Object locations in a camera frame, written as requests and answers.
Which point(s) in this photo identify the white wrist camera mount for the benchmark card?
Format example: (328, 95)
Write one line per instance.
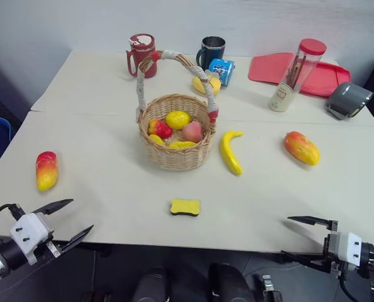
(29, 231)
(347, 248)

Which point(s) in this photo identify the dark rounded shape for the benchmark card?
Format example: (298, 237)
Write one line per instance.
(229, 283)
(150, 284)

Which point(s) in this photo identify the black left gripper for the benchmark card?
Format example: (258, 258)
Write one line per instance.
(55, 250)

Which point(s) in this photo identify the dark blue steel mug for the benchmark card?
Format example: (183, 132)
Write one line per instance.
(213, 50)

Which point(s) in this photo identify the clear canister with red lid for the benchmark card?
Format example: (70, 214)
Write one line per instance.
(306, 63)

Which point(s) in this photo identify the small yellow toy banana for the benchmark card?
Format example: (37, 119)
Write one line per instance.
(182, 144)

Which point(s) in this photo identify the pink toy peach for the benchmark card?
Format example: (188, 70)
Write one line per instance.
(193, 131)

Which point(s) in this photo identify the orange yellow toy mango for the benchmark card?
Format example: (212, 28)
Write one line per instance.
(301, 148)

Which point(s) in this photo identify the long yellow toy banana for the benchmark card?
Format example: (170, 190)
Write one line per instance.
(230, 154)

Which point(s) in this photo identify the yellow toy starfruit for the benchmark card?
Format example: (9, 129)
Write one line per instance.
(200, 85)

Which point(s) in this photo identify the blue printed can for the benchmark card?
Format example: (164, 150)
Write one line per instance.
(221, 70)

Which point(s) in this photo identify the small yellow toy fruit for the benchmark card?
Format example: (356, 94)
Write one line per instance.
(156, 140)

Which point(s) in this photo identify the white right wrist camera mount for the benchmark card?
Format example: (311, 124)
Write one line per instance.
(347, 248)

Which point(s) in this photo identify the red plastic tray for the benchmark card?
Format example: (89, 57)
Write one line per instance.
(325, 77)

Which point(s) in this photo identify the yellow black sponge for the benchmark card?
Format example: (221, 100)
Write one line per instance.
(185, 207)

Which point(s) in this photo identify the red mug with lid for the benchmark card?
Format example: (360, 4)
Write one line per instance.
(142, 53)

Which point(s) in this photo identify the cream printed cup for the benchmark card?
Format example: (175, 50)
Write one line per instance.
(281, 97)

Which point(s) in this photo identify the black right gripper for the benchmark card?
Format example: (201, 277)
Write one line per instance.
(326, 248)

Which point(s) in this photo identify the red toy strawberry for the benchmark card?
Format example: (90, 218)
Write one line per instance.
(160, 129)

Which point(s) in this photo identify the small metal clamp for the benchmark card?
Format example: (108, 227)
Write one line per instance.
(270, 287)

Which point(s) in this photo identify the red yellow toy mango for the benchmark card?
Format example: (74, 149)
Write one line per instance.
(46, 171)

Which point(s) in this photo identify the grey mug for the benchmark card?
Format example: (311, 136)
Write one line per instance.
(350, 99)

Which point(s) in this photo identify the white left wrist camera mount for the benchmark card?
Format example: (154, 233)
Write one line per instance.
(29, 231)

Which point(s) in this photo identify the yellow toy lemon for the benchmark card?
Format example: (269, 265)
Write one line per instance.
(178, 119)

